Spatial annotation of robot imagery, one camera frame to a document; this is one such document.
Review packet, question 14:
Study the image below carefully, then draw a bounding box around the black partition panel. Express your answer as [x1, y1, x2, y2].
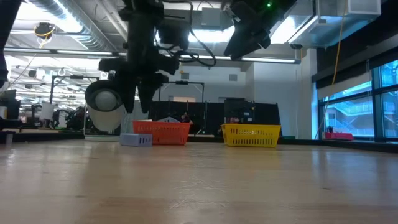
[148, 100, 225, 138]

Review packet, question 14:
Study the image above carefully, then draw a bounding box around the black ceiling device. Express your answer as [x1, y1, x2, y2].
[34, 22, 57, 40]

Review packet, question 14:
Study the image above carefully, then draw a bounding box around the black cabinet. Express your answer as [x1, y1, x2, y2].
[223, 98, 281, 135]

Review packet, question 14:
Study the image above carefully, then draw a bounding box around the yellow slotted plastic basket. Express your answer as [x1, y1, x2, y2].
[220, 123, 282, 148]

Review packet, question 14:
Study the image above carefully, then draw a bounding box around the black aluminium table frame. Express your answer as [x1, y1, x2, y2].
[0, 130, 398, 153]

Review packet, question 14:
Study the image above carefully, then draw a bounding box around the red bench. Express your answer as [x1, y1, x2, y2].
[324, 133, 354, 141]

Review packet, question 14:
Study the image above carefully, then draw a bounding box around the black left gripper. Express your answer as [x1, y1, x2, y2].
[98, 46, 181, 114]

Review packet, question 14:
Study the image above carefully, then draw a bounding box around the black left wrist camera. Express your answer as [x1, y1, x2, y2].
[157, 17, 191, 51]

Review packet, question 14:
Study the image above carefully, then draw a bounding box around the white cylindrical spot lamp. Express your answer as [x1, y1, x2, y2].
[84, 79, 127, 133]

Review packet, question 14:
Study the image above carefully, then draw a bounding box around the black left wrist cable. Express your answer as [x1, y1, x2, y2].
[155, 0, 218, 68]

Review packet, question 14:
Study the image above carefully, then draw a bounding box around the yellow hanging cable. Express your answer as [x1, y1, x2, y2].
[331, 0, 348, 85]

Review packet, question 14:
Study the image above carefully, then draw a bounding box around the grey ceiling box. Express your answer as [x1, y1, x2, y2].
[201, 6, 223, 27]

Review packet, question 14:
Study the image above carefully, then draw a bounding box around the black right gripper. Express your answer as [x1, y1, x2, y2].
[224, 0, 298, 60]

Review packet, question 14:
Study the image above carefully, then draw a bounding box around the silver ceiling air duct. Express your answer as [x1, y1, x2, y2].
[27, 0, 150, 82]

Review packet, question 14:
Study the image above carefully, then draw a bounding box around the blue glass window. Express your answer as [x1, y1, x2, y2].
[317, 60, 398, 141]

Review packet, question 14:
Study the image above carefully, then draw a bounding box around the lavender wall charger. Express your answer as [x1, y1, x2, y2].
[157, 116, 181, 124]

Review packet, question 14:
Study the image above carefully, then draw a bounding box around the lavender vented power adapter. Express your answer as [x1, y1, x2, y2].
[119, 133, 154, 147]

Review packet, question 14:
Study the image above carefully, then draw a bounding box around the black monitor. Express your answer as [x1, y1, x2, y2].
[0, 89, 21, 131]

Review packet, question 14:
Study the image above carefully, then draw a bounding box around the orange slotted plastic basket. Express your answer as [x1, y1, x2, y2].
[132, 120, 192, 146]

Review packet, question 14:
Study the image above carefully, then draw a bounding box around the black rig frame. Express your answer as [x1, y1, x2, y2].
[49, 74, 101, 105]
[159, 80, 205, 103]

